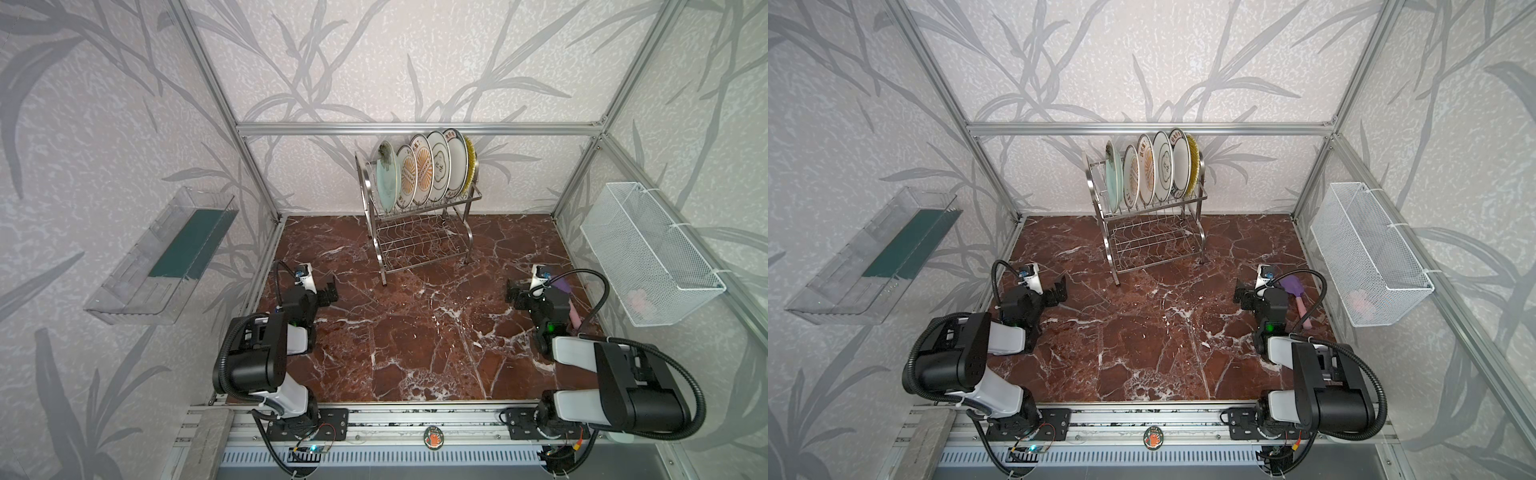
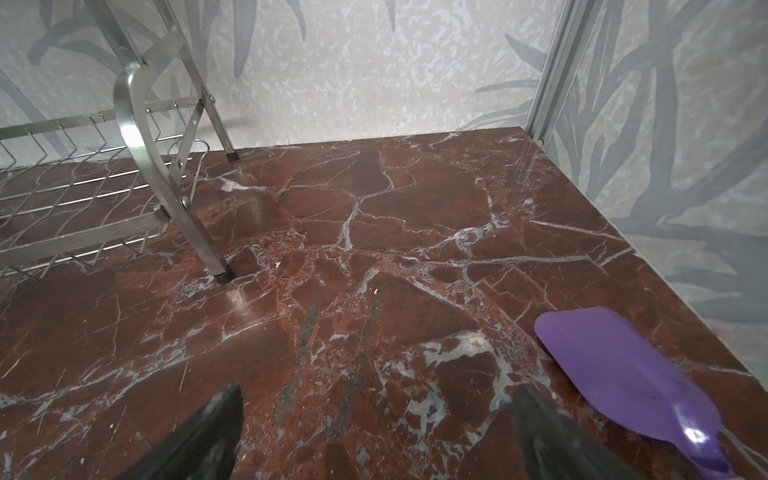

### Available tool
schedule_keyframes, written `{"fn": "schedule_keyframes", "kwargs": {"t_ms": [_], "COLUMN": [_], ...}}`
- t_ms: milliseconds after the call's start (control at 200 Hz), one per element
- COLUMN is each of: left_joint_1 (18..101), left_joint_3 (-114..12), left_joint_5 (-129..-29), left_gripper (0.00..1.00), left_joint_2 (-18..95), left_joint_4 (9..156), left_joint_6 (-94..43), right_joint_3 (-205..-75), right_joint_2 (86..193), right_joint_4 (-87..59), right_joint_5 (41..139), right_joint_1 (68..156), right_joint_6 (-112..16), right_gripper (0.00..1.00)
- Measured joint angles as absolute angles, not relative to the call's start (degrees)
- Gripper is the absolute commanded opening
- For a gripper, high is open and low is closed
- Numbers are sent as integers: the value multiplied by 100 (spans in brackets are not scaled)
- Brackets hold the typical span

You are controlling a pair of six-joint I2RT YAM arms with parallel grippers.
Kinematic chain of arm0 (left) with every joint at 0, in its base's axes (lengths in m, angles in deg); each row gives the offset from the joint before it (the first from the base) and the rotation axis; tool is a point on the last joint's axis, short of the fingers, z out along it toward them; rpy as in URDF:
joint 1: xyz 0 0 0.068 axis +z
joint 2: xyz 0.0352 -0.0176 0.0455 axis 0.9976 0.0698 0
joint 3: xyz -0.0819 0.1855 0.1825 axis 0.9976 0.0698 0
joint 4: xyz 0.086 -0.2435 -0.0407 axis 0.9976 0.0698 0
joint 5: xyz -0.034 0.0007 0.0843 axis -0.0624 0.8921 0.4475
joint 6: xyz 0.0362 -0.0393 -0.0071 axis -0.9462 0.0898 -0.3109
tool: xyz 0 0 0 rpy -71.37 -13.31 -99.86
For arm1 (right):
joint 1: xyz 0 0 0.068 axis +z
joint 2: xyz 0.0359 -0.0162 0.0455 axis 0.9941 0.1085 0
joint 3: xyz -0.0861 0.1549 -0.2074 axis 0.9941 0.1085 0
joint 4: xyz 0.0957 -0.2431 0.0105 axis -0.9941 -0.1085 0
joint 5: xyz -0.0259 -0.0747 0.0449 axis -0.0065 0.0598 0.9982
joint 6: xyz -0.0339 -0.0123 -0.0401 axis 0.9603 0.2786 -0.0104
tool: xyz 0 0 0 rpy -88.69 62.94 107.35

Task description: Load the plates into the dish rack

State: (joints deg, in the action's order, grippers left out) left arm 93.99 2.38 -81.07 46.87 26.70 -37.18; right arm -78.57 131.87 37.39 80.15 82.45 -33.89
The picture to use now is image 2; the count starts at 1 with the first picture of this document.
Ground purple pink spatula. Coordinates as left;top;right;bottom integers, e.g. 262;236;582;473
534;306;737;479

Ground aluminium cage frame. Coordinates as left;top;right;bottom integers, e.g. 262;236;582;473
524;0;605;151

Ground steel two-tier dish rack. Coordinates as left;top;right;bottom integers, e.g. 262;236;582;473
1;1;239;284

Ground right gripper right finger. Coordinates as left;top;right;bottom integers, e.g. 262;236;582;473
512;385;642;479

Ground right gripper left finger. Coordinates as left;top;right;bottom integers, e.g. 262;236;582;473
118;384;244;479

